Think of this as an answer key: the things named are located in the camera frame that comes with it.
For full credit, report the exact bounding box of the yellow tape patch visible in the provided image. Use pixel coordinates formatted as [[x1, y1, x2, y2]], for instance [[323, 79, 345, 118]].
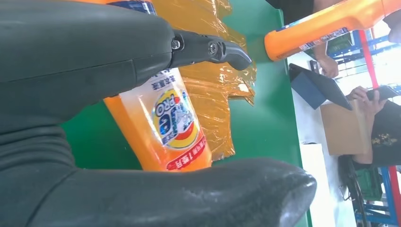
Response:
[[152, 0, 258, 162]]

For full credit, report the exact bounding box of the tablet in blue case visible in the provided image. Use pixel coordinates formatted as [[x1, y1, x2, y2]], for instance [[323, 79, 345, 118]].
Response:
[[288, 62, 354, 111]]

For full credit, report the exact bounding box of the blue metal rack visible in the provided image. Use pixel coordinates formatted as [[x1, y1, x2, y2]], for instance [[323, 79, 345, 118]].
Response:
[[354, 166, 401, 227]]

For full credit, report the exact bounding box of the black phone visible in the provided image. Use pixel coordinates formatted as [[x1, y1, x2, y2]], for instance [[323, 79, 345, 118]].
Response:
[[309, 59, 321, 75], [366, 85, 401, 102]]

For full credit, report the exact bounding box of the orange detergent bottle clear cap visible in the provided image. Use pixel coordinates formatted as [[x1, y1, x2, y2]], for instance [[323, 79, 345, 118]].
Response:
[[264, 0, 401, 62], [70, 0, 214, 172]]

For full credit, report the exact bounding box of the green plastic crate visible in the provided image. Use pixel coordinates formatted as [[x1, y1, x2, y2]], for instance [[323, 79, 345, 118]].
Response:
[[355, 167, 384, 201]]

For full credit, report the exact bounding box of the person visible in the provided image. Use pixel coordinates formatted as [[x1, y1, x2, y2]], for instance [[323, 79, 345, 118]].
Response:
[[266, 0, 401, 79], [346, 85, 401, 167]]

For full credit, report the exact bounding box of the green table board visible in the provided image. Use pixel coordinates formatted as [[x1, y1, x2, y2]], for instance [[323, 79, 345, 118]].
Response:
[[59, 0, 311, 227]]

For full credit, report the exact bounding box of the cardboard box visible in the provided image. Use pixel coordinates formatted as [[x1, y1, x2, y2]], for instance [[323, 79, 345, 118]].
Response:
[[319, 99, 374, 157]]

